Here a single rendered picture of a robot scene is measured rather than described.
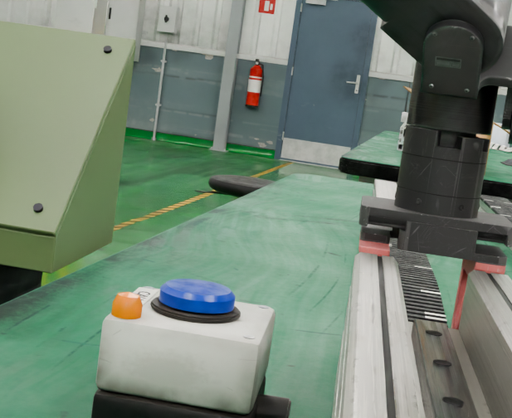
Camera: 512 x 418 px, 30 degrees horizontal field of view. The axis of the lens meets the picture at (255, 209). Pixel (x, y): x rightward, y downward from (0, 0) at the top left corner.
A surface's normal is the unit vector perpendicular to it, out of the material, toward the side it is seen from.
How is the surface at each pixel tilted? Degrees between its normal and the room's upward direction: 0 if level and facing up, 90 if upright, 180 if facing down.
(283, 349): 0
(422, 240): 90
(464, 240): 90
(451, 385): 0
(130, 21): 90
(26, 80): 45
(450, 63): 135
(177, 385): 90
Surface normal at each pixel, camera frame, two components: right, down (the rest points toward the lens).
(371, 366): 0.14, -0.98
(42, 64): -0.01, -0.61
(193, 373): -0.11, 0.12
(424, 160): -0.63, 0.03
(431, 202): -0.33, 0.09
